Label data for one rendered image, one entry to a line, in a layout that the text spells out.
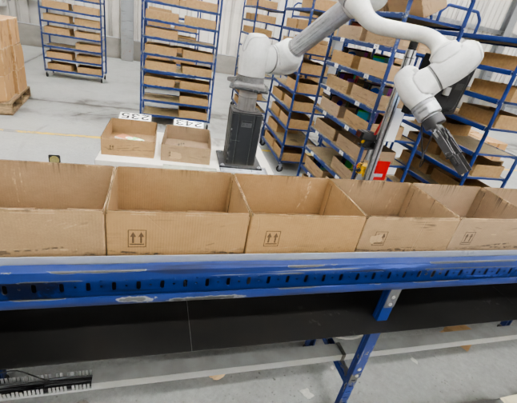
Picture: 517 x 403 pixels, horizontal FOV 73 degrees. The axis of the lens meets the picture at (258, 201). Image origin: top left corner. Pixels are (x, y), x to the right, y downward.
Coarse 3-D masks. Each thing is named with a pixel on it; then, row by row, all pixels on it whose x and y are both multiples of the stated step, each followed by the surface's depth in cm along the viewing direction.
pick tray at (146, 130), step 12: (120, 120) 222; (132, 120) 223; (108, 132) 210; (120, 132) 225; (132, 132) 227; (144, 132) 228; (156, 132) 214; (108, 144) 190; (120, 144) 191; (132, 144) 193; (144, 144) 194; (132, 156) 196; (144, 156) 198
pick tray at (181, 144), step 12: (168, 132) 230; (180, 132) 231; (192, 132) 232; (204, 132) 233; (168, 144) 221; (180, 144) 225; (192, 144) 228; (204, 144) 233; (168, 156) 198; (180, 156) 199; (192, 156) 200; (204, 156) 202
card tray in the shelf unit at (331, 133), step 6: (318, 120) 327; (324, 120) 334; (330, 120) 336; (318, 126) 327; (324, 126) 315; (330, 126) 306; (336, 126) 341; (324, 132) 315; (330, 132) 306; (336, 132) 298; (342, 132) 300; (348, 132) 301; (330, 138) 306; (336, 138) 302
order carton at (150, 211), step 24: (120, 168) 114; (144, 168) 116; (120, 192) 118; (144, 192) 120; (168, 192) 123; (192, 192) 125; (216, 192) 127; (240, 192) 113; (120, 216) 91; (144, 216) 93; (168, 216) 95; (192, 216) 96; (216, 216) 98; (240, 216) 101; (120, 240) 95; (144, 240) 96; (168, 240) 98; (192, 240) 100; (216, 240) 102; (240, 240) 105
